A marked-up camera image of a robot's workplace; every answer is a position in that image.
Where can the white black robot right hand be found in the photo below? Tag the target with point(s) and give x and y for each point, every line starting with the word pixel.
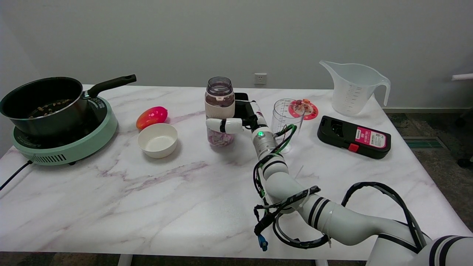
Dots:
pixel 245 109

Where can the clear bottle with beige sleeve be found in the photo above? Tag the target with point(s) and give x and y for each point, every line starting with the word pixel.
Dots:
pixel 220 107

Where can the small clear measuring cup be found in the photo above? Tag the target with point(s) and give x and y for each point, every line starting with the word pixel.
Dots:
pixel 284 112

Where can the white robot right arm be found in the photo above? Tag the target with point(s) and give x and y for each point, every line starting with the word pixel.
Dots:
pixel 284 192

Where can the pink round coaster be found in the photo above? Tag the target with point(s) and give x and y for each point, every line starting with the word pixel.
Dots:
pixel 312 111

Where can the red orange mango fruit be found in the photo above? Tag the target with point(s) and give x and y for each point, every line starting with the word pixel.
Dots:
pixel 151 116

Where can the white bowl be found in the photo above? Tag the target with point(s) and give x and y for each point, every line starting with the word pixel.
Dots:
pixel 157 142

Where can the black device with pink label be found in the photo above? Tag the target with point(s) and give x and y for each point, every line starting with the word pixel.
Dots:
pixel 340 135

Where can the large translucent measuring jug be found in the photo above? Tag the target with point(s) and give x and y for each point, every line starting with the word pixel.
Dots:
pixel 347 92

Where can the green induction cooker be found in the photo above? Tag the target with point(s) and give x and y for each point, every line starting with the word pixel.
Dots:
pixel 85 147

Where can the white table leg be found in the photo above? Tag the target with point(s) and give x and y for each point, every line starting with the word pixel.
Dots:
pixel 321 263
pixel 125 260

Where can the floor vent grille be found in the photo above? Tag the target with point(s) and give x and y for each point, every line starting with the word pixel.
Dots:
pixel 423 142

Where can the white bar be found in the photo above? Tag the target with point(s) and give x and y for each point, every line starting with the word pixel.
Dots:
pixel 463 77

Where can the black chair caster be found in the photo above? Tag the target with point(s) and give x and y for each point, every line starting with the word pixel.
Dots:
pixel 465 162

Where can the white wall socket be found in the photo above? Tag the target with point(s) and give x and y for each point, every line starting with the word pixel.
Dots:
pixel 260 78

